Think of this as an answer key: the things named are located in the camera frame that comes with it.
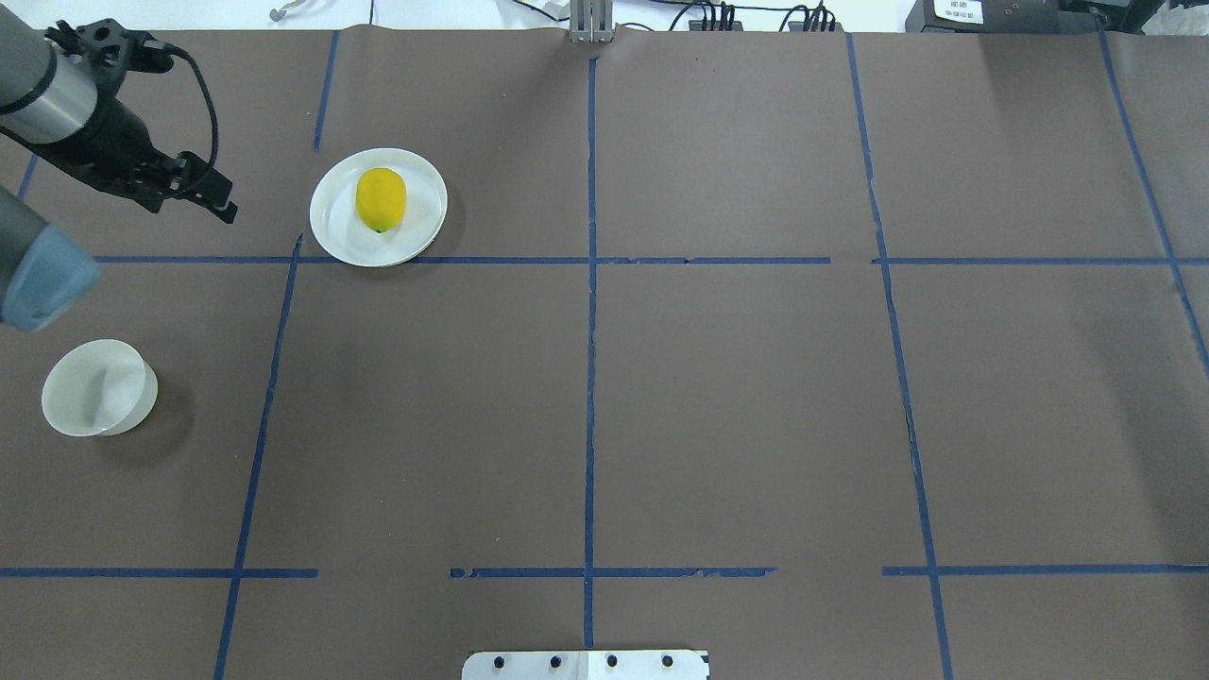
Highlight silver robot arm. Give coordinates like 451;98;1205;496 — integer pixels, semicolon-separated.
1;8;238;334

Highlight yellow lemon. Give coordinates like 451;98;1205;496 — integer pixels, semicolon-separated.
354;167;409;234

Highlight aluminium frame post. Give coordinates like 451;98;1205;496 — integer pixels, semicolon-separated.
569;0;617;44

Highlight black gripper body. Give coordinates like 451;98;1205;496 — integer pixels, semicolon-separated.
57;99;195;213

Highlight white plate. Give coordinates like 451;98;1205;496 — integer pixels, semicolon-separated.
308;149;449;267

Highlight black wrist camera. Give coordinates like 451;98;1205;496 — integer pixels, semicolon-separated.
44;18;174;77

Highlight white bowl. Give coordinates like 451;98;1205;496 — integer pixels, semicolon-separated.
42;339;160;436

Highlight black computer box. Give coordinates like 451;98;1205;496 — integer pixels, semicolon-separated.
904;1;1100;35

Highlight metal base plate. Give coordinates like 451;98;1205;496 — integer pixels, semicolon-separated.
461;649;711;679

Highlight black camera cable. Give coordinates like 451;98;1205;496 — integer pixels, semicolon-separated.
141;40;222;180

